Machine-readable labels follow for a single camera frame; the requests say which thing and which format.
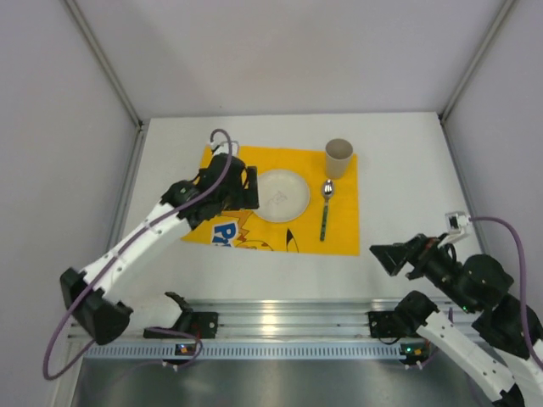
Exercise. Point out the beige paper cup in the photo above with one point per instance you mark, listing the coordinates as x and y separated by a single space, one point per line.
338 153

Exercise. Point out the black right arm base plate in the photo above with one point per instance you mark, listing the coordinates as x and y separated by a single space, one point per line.
389 327

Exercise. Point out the yellow cartoon print cloth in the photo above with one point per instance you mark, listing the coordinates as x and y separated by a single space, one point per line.
243 229

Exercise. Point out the spoon with teal handle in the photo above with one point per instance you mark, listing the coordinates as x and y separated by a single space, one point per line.
328 189

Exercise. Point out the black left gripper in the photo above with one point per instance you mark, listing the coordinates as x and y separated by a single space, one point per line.
250 187

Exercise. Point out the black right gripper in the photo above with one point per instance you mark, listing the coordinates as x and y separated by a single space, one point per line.
417 257

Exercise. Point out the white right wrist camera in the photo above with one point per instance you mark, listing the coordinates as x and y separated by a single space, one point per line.
457 228

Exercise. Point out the left aluminium corner post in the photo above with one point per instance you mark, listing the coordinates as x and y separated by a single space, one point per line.
76 14

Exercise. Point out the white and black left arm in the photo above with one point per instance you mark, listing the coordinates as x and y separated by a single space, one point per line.
92 295

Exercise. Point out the perforated grey cable duct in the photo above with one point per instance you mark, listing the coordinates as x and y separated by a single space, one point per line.
214 350

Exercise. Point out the cream round plate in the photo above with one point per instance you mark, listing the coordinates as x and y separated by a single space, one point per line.
283 196

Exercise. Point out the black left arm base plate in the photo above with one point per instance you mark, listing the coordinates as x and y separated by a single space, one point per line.
199 324

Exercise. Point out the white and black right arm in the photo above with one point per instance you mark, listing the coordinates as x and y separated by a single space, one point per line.
478 286

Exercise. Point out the aluminium corner post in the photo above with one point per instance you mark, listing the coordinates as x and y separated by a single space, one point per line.
474 63
76 14

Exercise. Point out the right aluminium corner post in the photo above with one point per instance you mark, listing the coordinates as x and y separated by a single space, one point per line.
474 63

